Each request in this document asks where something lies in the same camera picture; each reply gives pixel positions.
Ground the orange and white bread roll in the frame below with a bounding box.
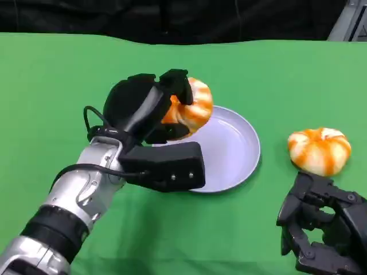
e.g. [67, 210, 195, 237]
[161, 77, 214, 133]
[287, 128, 352, 177]

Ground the black backdrop curtain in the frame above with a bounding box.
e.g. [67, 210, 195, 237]
[0, 0, 346, 45]

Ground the lilac plate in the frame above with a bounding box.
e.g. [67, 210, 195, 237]
[151, 105, 261, 194]

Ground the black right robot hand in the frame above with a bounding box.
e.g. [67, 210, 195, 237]
[276, 171, 367, 275]

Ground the black cable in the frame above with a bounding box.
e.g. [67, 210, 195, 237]
[83, 105, 127, 143]
[49, 163, 151, 193]

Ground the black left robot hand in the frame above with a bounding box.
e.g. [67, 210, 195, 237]
[102, 68, 194, 145]

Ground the green cloth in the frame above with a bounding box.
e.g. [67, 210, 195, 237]
[0, 32, 367, 275]

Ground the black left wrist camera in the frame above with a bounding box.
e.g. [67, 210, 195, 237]
[118, 141, 206, 193]

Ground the grey metal frame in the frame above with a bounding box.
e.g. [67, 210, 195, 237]
[327, 0, 367, 42]

